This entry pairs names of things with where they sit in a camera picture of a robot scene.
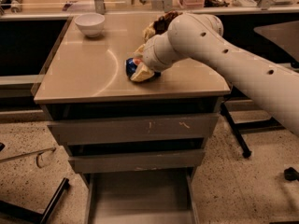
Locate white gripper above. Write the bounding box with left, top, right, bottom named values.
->
left=130, top=35, right=175, bottom=82

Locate white ceramic bowl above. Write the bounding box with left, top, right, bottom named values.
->
left=75, top=13, right=106, bottom=37

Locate black table leg frame right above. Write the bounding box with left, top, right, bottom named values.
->
left=221, top=103, right=284, bottom=158

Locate grey open bottom drawer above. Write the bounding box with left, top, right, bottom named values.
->
left=84, top=169, right=199, bottom=224

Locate grey drawer cabinet with countertop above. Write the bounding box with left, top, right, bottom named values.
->
left=31, top=11, right=233, bottom=224

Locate brown chip bag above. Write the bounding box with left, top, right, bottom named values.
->
left=143, top=11, right=181, bottom=41

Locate black caster foot right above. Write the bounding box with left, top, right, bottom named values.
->
left=284, top=167, right=299, bottom=181

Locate black frame bar left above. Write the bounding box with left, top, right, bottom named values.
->
left=0, top=177, right=71, bottom=224

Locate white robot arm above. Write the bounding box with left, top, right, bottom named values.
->
left=125, top=14, right=299, bottom=135

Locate grey middle drawer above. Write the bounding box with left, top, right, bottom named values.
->
left=69, top=149, right=205, bottom=174

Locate blue pepsi can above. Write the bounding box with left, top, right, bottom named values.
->
left=125, top=58, right=161, bottom=78

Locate grey top drawer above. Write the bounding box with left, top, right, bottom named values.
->
left=49, top=113, right=219, bottom=146

